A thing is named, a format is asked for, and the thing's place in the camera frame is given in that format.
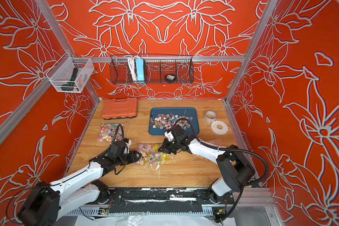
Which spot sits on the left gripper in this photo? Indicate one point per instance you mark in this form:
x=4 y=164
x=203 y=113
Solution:
x=134 y=158

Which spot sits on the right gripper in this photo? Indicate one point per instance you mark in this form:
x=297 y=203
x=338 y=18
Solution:
x=166 y=149

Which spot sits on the blue plastic tray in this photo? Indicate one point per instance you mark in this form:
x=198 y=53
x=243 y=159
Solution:
x=188 y=111

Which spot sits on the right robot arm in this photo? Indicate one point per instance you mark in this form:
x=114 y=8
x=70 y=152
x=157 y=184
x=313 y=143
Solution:
x=236 y=171

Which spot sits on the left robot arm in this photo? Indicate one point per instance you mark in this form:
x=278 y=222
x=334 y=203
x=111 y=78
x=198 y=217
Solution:
x=48 y=202

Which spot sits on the poured candy pile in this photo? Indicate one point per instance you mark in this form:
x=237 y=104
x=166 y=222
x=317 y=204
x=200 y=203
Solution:
x=166 y=121

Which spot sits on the orange tool case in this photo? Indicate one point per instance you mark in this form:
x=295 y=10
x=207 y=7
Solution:
x=120 y=108

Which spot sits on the clear tape roll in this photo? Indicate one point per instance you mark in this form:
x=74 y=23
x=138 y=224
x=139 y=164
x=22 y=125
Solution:
x=210 y=116

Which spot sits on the white tape roll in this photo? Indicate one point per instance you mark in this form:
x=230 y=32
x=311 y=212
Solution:
x=219 y=127

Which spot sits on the small black device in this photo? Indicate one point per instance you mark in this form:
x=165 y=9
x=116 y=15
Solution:
x=170 y=77

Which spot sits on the light blue power bank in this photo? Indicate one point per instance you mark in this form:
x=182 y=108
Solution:
x=140 y=67

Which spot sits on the green black screwdriver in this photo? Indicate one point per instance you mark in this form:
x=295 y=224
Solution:
x=69 y=86

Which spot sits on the clear acrylic box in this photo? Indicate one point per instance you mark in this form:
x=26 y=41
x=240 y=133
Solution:
x=60 y=73

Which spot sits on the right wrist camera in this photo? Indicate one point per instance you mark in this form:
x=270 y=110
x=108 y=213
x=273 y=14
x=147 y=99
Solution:
x=169 y=136

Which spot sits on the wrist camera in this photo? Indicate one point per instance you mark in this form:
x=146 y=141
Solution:
x=169 y=136
x=127 y=142

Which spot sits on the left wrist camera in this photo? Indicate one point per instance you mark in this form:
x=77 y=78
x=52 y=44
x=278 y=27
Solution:
x=127 y=142

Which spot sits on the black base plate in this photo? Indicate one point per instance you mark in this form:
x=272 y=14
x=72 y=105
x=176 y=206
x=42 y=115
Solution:
x=199 y=195

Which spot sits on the black wire basket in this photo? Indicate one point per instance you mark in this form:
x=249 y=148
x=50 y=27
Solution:
x=123 y=69

